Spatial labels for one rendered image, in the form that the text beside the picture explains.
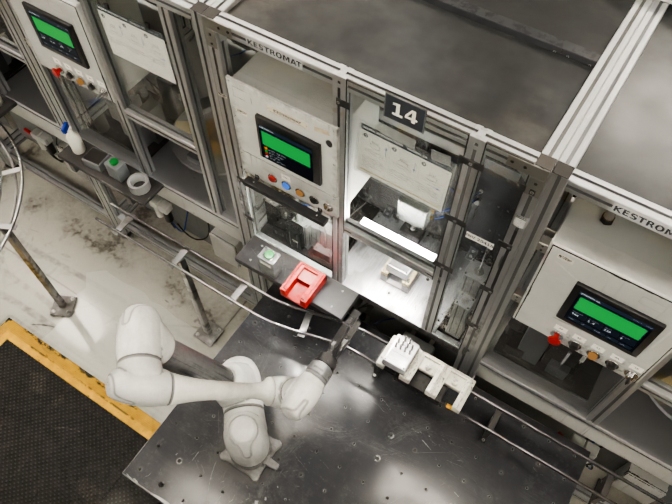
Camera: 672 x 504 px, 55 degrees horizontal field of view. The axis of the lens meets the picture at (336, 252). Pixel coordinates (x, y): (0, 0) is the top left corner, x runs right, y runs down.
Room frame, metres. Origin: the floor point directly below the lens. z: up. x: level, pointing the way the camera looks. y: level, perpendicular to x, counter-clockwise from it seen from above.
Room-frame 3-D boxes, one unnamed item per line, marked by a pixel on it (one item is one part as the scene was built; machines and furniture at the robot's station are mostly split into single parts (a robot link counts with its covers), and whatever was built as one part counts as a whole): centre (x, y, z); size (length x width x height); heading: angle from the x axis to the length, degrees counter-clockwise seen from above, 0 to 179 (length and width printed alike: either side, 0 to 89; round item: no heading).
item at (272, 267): (1.39, 0.27, 0.97); 0.08 x 0.08 x 0.12; 57
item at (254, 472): (0.69, 0.32, 0.71); 0.22 x 0.18 x 0.06; 57
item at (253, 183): (1.42, 0.18, 1.37); 0.36 x 0.04 x 0.04; 57
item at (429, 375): (0.95, -0.35, 0.84); 0.36 x 0.14 x 0.10; 57
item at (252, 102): (1.54, 0.11, 1.60); 0.42 x 0.29 x 0.46; 57
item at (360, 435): (0.65, -0.09, 0.66); 1.50 x 1.06 x 0.04; 57
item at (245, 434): (0.71, 0.33, 0.85); 0.18 x 0.16 x 0.22; 10
